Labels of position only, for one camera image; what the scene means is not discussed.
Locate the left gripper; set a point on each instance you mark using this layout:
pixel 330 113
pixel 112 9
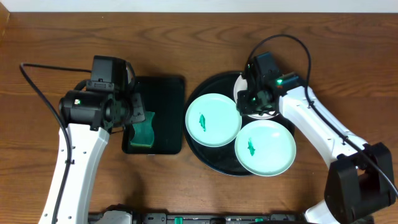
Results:
pixel 137 107

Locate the white plate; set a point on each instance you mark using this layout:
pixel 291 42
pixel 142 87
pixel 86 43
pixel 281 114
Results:
pixel 241 84

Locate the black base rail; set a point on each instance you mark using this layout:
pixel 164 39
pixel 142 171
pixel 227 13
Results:
pixel 162 218

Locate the black rectangular tray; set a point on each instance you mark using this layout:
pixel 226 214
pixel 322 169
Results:
pixel 165 96

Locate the green sponge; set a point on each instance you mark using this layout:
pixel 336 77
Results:
pixel 143 132

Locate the black round tray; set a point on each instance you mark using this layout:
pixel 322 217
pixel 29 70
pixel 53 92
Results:
pixel 223 159

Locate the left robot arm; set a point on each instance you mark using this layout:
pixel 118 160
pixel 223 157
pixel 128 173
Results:
pixel 89 117

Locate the light green plate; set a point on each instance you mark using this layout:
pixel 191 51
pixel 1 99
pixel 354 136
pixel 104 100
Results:
pixel 265 148
pixel 212 120

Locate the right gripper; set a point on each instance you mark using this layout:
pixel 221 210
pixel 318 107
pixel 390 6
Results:
pixel 245 106

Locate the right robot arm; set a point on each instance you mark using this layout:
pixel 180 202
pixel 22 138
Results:
pixel 360 176

